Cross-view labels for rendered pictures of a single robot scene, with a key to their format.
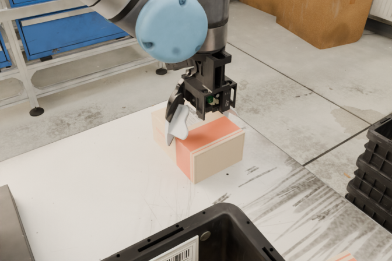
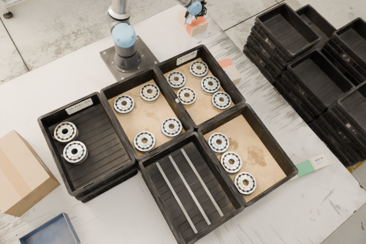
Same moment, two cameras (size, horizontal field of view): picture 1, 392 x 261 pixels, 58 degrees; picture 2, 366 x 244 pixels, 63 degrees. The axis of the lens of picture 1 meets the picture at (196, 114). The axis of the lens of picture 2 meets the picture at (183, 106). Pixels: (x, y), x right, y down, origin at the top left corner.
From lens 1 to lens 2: 1.27 m
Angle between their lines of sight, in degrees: 28
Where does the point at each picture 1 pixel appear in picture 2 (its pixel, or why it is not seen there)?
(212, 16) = not seen: outside the picture
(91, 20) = not seen: outside the picture
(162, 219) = (183, 47)
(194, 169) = (192, 32)
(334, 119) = not seen: outside the picture
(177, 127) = (188, 19)
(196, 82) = not seen: hidden behind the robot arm
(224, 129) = (202, 20)
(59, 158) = (147, 26)
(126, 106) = not seen: outside the picture
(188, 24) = (198, 8)
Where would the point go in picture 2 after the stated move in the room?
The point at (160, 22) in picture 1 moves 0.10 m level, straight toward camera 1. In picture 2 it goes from (193, 9) to (195, 24)
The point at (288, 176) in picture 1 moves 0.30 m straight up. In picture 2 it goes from (220, 36) to (230, 0)
